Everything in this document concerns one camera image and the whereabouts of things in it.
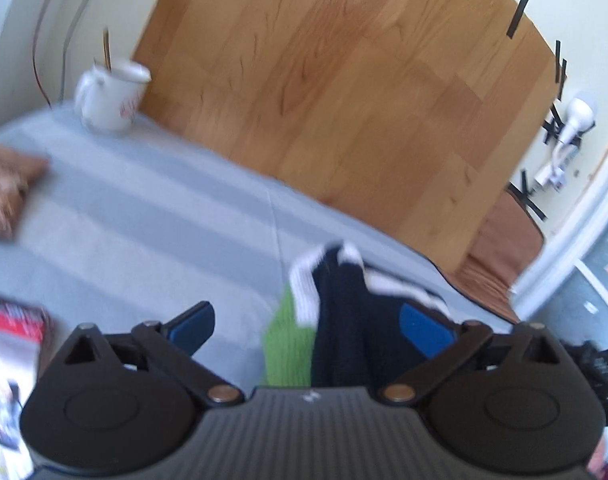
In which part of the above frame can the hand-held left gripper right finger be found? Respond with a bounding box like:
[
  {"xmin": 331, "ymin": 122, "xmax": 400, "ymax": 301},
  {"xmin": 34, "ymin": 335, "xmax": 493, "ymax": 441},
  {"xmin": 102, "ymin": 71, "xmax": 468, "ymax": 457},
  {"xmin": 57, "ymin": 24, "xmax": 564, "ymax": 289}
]
[{"xmin": 378, "ymin": 303, "xmax": 580, "ymax": 407}]

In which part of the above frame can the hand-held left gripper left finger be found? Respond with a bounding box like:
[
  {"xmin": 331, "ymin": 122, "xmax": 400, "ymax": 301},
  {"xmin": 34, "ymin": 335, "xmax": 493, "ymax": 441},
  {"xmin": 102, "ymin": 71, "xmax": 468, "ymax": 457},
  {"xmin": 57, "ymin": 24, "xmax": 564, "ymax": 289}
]
[{"xmin": 43, "ymin": 301, "xmax": 245, "ymax": 407}]

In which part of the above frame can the green navy white knit sweater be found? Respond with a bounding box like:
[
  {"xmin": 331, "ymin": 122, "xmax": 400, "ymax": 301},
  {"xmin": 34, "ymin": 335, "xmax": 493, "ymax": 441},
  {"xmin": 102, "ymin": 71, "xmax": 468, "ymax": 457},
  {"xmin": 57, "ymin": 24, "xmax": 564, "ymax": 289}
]
[{"xmin": 261, "ymin": 241, "xmax": 464, "ymax": 389}]

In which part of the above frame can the brown mat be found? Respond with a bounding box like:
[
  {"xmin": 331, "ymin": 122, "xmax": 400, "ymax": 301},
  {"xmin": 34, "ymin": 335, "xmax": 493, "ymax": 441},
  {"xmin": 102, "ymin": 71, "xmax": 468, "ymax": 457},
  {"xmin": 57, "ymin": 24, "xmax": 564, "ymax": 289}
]
[{"xmin": 444, "ymin": 191, "xmax": 545, "ymax": 324}]

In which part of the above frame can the light blue striped blanket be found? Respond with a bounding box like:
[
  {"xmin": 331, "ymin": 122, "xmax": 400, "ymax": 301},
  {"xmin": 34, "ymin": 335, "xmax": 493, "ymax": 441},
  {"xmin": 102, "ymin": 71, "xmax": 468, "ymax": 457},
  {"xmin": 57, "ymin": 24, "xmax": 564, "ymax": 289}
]
[{"xmin": 0, "ymin": 100, "xmax": 520, "ymax": 480}]

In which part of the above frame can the black tape strip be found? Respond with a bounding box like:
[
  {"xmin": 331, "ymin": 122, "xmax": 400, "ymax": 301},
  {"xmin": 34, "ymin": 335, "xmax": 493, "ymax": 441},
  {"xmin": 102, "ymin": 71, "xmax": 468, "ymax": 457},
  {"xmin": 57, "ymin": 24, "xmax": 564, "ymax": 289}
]
[
  {"xmin": 540, "ymin": 104, "xmax": 565, "ymax": 147},
  {"xmin": 506, "ymin": 0, "xmax": 530, "ymax": 40},
  {"xmin": 506, "ymin": 170, "xmax": 548, "ymax": 222},
  {"xmin": 553, "ymin": 39, "xmax": 569, "ymax": 101}
]

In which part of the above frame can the red and white magazine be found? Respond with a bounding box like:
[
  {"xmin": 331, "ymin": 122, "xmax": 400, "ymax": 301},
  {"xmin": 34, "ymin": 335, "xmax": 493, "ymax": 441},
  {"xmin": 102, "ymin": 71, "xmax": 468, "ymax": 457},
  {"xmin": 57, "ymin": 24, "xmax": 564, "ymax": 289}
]
[{"xmin": 0, "ymin": 292, "xmax": 53, "ymax": 480}]

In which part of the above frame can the white mug with red print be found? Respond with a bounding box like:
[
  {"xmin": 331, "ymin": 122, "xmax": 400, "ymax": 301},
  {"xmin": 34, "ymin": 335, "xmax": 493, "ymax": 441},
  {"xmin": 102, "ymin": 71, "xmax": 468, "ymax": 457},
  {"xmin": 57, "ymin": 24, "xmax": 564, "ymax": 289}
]
[{"xmin": 74, "ymin": 58, "xmax": 153, "ymax": 134}]

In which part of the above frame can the white lamp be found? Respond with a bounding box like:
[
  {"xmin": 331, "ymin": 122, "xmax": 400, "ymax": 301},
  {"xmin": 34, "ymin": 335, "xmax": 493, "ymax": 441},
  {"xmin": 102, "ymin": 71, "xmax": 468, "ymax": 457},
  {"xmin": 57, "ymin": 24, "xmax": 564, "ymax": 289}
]
[{"xmin": 558, "ymin": 92, "xmax": 599, "ymax": 144}]

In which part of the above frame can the wooden board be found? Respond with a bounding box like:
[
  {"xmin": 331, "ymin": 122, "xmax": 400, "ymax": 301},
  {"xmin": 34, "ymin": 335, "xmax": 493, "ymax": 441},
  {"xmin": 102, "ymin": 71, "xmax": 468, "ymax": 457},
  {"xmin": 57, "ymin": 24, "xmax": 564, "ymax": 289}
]
[{"xmin": 134, "ymin": 0, "xmax": 567, "ymax": 274}]

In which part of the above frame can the wooden stick in mug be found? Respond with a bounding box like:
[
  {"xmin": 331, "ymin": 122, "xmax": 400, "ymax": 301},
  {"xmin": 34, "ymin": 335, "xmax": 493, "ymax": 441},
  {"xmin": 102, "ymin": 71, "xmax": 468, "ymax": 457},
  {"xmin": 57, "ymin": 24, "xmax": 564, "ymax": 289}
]
[{"xmin": 101, "ymin": 27, "xmax": 114, "ymax": 72}]

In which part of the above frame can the white window frame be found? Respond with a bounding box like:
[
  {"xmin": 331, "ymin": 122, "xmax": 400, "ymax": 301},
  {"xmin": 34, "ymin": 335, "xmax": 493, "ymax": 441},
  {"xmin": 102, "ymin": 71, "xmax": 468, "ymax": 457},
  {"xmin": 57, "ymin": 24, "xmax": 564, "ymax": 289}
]
[{"xmin": 508, "ymin": 122, "xmax": 608, "ymax": 322}]

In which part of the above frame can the red cable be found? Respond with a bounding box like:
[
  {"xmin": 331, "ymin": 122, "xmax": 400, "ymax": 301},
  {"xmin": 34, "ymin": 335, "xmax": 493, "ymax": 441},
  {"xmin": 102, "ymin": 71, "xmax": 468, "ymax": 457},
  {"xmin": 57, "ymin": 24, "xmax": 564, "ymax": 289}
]
[{"xmin": 31, "ymin": 0, "xmax": 81, "ymax": 109}]

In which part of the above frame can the grey cable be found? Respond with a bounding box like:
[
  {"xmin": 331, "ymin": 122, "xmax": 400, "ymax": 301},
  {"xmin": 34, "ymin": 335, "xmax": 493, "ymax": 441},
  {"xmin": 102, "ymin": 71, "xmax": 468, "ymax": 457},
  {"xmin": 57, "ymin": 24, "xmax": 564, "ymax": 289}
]
[{"xmin": 59, "ymin": 0, "xmax": 108, "ymax": 102}]

